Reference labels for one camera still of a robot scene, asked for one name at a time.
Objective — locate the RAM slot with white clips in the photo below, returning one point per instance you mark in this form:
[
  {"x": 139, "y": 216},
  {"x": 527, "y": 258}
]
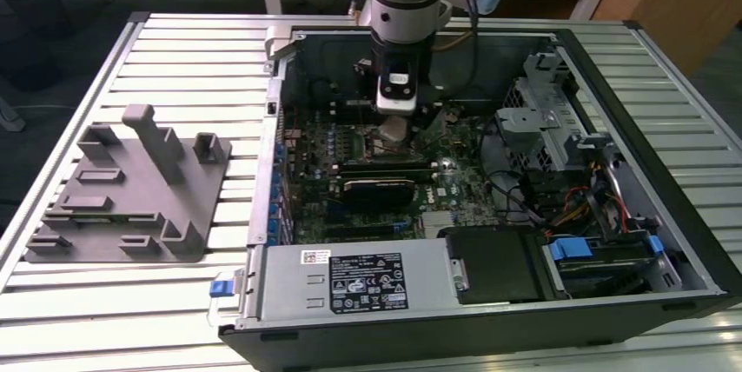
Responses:
[
  {"x": 349, "y": 114},
  {"x": 349, "y": 105}
]

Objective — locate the CPU socket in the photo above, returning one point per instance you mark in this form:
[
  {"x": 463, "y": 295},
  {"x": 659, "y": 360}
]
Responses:
[{"x": 368, "y": 141}]

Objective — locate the green motherboard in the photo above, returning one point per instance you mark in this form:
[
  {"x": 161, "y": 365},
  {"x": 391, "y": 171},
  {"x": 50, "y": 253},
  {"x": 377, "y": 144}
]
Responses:
[{"x": 463, "y": 150}]

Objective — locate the black graphics card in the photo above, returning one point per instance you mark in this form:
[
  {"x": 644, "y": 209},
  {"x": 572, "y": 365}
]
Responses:
[{"x": 376, "y": 191}]

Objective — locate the round coin battery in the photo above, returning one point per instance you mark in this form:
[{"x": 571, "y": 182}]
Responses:
[{"x": 452, "y": 116}]

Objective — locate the grey chair foot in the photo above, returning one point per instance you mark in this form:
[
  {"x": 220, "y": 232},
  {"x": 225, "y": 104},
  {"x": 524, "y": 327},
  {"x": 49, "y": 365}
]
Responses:
[{"x": 10, "y": 120}]

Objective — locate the black plastic shroud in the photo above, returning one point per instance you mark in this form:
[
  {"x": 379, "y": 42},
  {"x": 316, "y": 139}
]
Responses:
[{"x": 492, "y": 263}]

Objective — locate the silver power supply unit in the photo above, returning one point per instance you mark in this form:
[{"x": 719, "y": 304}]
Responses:
[{"x": 277, "y": 285}]

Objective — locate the black open PC case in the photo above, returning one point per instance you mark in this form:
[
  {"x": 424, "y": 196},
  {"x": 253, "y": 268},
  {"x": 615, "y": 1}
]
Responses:
[{"x": 405, "y": 346}]

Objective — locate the grey metal drive cage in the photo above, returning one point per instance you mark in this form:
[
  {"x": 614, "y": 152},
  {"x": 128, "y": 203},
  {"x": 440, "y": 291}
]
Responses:
[{"x": 522, "y": 124}]

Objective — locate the grey parts rack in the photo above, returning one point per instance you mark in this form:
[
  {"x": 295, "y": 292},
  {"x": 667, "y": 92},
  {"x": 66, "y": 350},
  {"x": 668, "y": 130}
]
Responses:
[{"x": 144, "y": 215}]

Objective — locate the white camera with black face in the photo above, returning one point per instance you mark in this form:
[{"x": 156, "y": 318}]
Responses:
[{"x": 396, "y": 104}]

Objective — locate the hard disk in blue carrier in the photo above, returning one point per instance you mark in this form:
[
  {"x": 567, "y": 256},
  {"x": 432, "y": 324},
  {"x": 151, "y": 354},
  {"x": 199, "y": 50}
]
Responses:
[{"x": 571, "y": 249}]

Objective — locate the blue case latch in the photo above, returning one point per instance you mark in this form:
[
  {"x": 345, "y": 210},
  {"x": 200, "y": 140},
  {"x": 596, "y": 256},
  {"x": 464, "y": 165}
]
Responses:
[{"x": 220, "y": 288}]

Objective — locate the silver finned heatsink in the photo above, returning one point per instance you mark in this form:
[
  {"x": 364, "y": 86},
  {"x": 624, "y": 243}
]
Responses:
[{"x": 437, "y": 220}]

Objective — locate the silver CPU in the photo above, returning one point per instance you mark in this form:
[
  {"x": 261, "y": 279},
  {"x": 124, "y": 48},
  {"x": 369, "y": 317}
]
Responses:
[{"x": 395, "y": 128}]

